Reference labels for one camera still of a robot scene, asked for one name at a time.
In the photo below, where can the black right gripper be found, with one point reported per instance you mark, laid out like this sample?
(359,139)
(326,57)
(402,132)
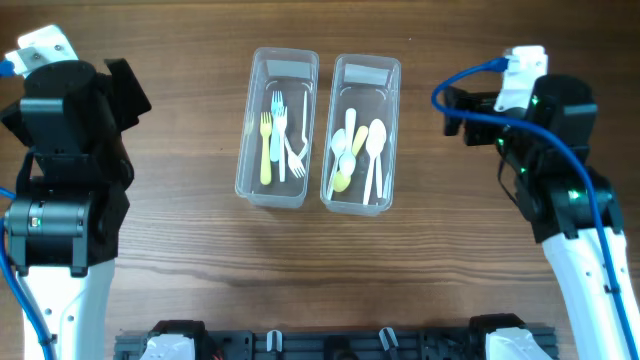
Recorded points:
(473,116)

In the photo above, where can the white spoon translucent handle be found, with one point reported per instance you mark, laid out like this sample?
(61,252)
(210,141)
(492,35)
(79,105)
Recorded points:
(385,166)

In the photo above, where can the white plastic spoon long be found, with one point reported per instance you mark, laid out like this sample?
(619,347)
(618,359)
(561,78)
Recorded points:
(338,143)

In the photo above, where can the yellow plastic spoon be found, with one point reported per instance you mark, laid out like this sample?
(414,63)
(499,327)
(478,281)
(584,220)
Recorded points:
(341,182)

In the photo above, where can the white plastic fork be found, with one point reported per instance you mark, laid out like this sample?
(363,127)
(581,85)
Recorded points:
(304,138)
(281,123)
(295,164)

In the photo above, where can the light blue plastic fork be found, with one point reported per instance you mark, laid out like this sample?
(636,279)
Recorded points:
(277,110)

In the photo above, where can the yellow plastic fork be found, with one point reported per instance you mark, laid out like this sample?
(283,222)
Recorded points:
(265,132)

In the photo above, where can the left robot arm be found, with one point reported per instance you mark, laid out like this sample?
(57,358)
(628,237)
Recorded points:
(60,233)

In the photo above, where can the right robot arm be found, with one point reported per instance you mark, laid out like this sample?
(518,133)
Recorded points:
(572,209)

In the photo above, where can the clear plastic container right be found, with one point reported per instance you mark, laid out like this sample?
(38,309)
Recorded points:
(370,85)

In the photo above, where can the clear plastic container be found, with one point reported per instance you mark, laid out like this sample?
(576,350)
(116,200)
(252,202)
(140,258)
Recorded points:
(370,85)
(273,168)

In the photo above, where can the clear plastic container left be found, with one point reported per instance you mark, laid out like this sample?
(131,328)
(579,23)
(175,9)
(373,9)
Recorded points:
(273,168)

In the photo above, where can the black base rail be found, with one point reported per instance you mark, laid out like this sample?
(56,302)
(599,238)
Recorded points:
(494,336)

